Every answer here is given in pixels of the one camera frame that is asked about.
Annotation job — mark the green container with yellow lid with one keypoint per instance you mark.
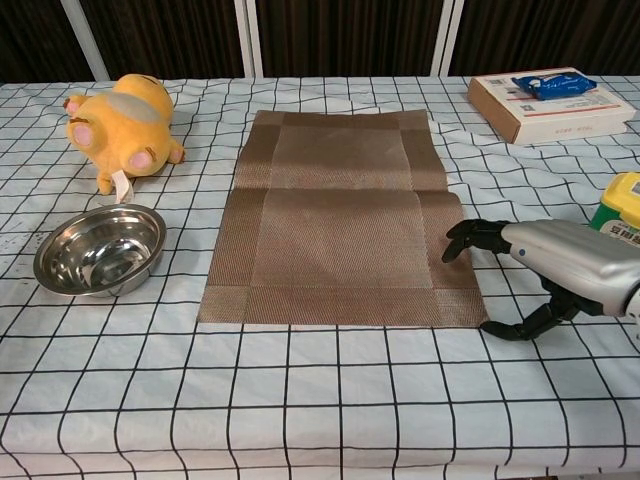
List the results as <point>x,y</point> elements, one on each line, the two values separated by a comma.
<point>622,200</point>

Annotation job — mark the white cardboard box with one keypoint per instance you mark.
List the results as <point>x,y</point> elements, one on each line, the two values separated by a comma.
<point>565,120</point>

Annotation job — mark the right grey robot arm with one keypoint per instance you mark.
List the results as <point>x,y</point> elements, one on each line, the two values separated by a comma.
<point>635,312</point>

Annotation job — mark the white black-checked tablecloth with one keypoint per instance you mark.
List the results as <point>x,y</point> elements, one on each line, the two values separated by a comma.
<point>320,400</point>

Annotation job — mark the white partition frame post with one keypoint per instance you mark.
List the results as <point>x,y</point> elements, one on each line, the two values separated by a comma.
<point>85,40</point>
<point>446,35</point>
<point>248,40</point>

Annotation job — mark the brown woven placemat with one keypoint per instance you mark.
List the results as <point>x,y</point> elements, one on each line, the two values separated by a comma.
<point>340,240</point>

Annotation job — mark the yellow plush duck toy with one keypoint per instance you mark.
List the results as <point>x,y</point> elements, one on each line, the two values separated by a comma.
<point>120,130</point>

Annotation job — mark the stainless steel bowl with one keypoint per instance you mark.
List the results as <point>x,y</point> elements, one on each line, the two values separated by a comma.
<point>100,255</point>

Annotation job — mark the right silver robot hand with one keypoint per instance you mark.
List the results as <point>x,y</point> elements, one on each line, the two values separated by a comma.
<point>565,260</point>

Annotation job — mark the blue snack packet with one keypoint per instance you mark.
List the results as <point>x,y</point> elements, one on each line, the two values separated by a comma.
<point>555,85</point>

